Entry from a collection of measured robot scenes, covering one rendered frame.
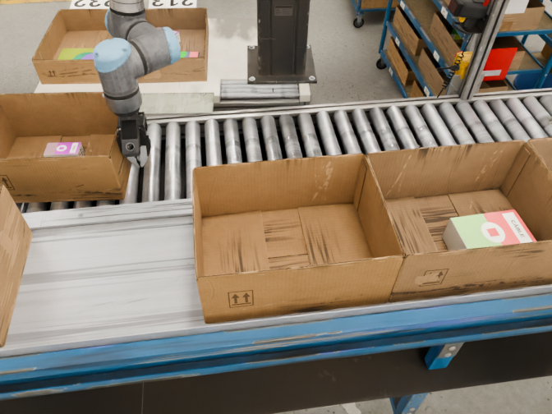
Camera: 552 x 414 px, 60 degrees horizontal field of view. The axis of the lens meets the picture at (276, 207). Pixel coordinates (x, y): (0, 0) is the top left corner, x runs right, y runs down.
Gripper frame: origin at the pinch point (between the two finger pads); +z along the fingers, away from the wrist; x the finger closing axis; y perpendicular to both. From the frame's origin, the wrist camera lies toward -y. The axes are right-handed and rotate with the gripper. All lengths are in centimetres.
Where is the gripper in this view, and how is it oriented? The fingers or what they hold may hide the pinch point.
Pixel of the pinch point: (140, 165)
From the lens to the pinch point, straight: 146.4
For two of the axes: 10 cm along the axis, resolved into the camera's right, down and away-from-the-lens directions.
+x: -9.9, 0.9, -1.0
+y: -1.3, -7.4, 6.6
